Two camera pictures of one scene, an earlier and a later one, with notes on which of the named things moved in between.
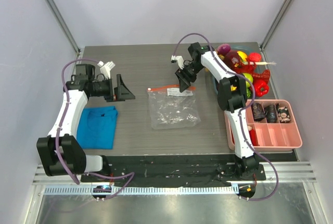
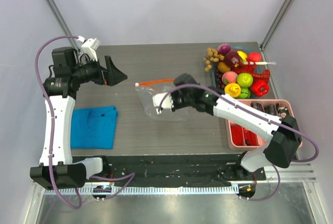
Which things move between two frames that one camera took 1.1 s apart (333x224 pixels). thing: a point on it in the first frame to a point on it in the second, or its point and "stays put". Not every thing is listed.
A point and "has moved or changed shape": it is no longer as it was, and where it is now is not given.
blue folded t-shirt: x=96 y=127 stays put
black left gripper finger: x=125 y=93 to x=116 y=76
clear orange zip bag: x=170 y=108 has moved or changed shape
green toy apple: x=250 y=77 stays put
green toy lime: x=248 y=93 stays put
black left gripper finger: x=120 y=83 to x=109 y=65
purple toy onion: x=223 y=49 stays put
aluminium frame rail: x=289 y=171 stays put
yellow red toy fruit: x=242 y=54 stays put
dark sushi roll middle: x=271 y=114 stays put
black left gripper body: x=114 y=96 to x=99 y=76
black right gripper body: x=186 y=73 to x=176 y=101
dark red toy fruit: x=232 y=58 stays put
